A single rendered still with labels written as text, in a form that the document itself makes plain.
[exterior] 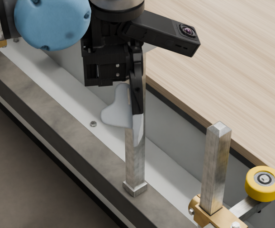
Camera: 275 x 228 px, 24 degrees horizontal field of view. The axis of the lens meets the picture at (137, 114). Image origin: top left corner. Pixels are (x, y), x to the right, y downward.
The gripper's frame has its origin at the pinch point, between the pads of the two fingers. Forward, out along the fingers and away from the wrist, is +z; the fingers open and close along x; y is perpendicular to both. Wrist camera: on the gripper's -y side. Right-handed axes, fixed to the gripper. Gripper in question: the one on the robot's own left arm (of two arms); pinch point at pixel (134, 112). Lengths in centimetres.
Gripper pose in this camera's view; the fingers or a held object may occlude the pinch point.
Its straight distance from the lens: 98.9
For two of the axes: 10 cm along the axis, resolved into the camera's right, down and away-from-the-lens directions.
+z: 0.0, 7.4, 6.7
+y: -9.9, 0.8, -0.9
